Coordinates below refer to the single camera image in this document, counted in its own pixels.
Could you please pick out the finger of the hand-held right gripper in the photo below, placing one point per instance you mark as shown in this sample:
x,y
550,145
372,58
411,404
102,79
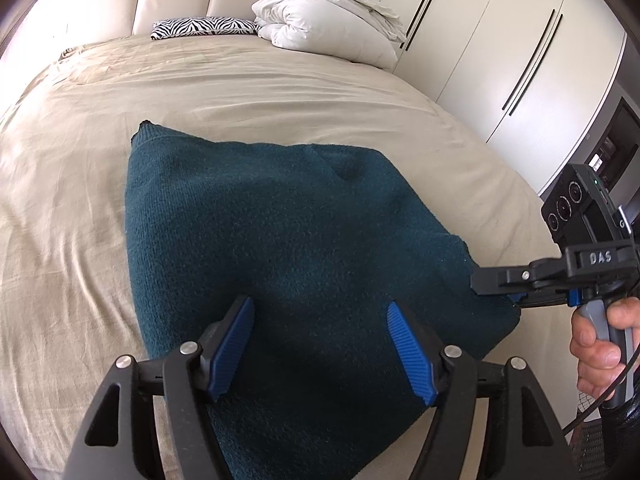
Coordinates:
x,y
545,301
505,277

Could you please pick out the folded white duvet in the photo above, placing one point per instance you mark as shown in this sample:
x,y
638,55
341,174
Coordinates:
x,y
325,20

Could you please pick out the dark wall niche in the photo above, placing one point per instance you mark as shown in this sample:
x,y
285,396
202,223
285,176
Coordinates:
x,y
617,150

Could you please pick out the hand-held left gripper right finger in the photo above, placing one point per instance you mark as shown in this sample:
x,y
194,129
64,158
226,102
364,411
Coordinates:
x,y
407,350

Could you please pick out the dark teal knit sweater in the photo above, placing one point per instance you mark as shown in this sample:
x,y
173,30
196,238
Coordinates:
x,y
300,235

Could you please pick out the bed with beige sheet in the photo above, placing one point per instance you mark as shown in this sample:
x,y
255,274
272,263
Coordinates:
x,y
250,90

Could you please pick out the zebra print pillow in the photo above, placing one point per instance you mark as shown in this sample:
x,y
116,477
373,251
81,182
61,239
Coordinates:
x,y
205,27

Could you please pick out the person's right hand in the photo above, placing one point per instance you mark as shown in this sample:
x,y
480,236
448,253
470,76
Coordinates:
x,y
600,355

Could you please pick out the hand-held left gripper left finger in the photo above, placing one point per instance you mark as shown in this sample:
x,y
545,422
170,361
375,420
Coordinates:
x,y
232,340

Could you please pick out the dark mesh object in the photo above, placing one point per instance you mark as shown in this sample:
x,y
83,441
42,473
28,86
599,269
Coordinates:
x,y
592,450

